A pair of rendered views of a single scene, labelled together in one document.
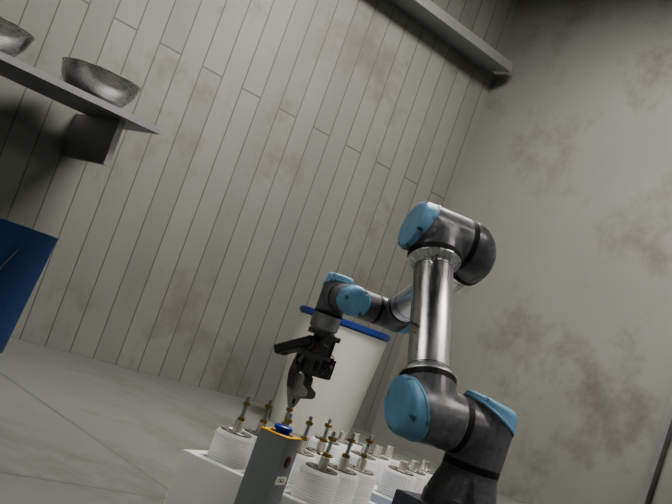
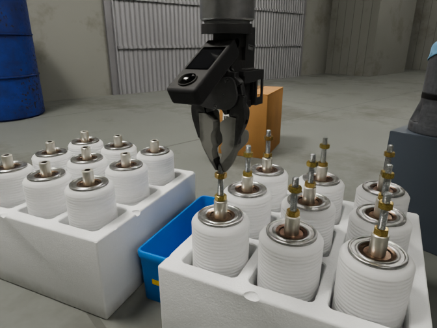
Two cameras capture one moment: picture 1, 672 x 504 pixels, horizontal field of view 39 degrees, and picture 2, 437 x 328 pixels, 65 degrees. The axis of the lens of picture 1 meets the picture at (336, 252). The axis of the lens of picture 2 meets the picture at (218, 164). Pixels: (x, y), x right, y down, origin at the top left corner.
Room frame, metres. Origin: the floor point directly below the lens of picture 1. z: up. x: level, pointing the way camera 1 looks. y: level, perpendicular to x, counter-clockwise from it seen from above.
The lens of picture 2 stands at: (2.47, 0.48, 0.52)
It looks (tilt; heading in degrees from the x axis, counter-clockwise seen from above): 20 degrees down; 270
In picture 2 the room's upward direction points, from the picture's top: straight up
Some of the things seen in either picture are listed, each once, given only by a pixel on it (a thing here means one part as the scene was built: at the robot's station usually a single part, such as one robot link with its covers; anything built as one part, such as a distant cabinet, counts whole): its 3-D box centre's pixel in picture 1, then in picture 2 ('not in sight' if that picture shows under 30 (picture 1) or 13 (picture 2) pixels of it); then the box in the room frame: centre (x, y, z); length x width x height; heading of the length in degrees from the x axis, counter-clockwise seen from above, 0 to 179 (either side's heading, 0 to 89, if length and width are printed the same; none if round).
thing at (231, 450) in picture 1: (223, 469); (367, 306); (2.26, 0.08, 0.16); 0.10 x 0.10 x 0.18
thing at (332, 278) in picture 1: (335, 295); not in sight; (2.46, -0.04, 0.64); 0.09 x 0.08 x 0.11; 21
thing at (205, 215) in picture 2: not in sight; (220, 215); (2.47, -0.02, 0.25); 0.08 x 0.08 x 0.01
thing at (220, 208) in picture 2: not in sight; (220, 208); (2.47, -0.02, 0.26); 0.02 x 0.02 x 0.03
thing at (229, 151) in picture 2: (298, 391); (237, 140); (2.44, -0.03, 0.38); 0.06 x 0.03 x 0.09; 57
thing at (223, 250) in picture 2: not in sight; (220, 262); (2.47, -0.02, 0.16); 0.10 x 0.10 x 0.18
